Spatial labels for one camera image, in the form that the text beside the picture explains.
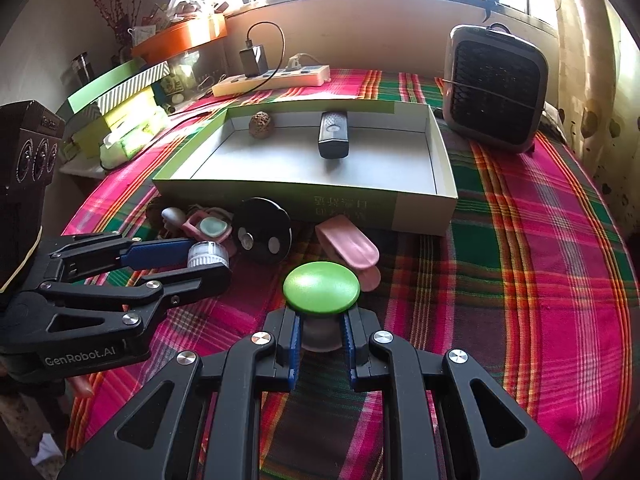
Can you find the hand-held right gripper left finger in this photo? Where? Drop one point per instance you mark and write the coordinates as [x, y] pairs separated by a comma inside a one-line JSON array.
[[295, 345]]

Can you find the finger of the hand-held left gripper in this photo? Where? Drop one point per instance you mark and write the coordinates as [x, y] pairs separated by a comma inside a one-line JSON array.
[[160, 252], [150, 295]]

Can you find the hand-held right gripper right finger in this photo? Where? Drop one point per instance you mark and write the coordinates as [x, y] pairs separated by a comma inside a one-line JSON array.
[[348, 347]]

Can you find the white egg-shaped object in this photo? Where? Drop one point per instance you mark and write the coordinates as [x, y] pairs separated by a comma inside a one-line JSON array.
[[172, 216]]

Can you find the white ribbed bottle cap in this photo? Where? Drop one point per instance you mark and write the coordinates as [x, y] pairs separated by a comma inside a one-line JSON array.
[[207, 255]]

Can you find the green suction cup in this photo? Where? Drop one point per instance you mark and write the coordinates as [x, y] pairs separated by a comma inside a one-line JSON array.
[[320, 285]]

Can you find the pink plastic clip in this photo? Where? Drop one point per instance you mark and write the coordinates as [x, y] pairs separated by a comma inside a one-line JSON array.
[[350, 245]]

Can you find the black round disc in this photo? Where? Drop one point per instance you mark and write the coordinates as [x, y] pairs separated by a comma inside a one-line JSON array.
[[262, 220]]

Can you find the green cardboard box tray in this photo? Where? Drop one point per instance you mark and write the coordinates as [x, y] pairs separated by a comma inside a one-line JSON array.
[[300, 170]]

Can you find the person's left hand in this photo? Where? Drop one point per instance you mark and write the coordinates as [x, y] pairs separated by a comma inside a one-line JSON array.
[[81, 386]]

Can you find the pink and teal small case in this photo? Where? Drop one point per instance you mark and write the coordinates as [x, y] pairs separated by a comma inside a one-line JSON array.
[[212, 227]]

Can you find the green tissue pack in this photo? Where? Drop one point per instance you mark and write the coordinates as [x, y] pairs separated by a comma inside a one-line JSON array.
[[125, 147]]

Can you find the green box lid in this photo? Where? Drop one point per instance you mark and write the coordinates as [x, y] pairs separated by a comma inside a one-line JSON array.
[[100, 85]]

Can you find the steel thermos cup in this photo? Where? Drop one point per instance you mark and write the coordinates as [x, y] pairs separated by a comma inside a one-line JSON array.
[[82, 67]]

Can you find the yellow-green box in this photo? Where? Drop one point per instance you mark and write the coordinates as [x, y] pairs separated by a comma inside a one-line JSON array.
[[135, 110]]

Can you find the dried flower branches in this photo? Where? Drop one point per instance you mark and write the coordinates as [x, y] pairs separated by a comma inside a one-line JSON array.
[[121, 35]]

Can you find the brown walnut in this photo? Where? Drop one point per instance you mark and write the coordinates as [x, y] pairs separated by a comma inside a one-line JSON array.
[[261, 124]]

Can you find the patterned clothing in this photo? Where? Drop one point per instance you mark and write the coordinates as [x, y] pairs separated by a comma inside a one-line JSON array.
[[20, 420]]

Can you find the plaid blanket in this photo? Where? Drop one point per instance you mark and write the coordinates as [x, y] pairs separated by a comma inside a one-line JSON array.
[[525, 285]]

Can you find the clear glass tank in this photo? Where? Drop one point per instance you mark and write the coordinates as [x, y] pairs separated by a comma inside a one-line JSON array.
[[200, 67]]

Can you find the black rectangular device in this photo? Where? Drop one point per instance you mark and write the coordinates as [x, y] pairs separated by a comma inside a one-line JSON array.
[[331, 135]]

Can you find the cream power strip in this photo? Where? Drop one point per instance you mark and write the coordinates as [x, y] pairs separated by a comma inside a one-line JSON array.
[[280, 80]]

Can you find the black charger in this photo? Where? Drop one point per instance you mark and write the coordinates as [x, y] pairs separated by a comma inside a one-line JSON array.
[[253, 61]]

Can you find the white plug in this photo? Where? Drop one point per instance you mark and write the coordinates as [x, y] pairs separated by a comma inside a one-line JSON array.
[[295, 62]]

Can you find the grey fan heater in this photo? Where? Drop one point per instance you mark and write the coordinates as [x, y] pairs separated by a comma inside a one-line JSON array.
[[495, 90]]

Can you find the beige patterned curtain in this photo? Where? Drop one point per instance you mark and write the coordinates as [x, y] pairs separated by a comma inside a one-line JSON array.
[[590, 85]]

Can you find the black window latch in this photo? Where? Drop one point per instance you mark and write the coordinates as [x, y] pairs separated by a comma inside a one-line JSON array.
[[492, 0]]

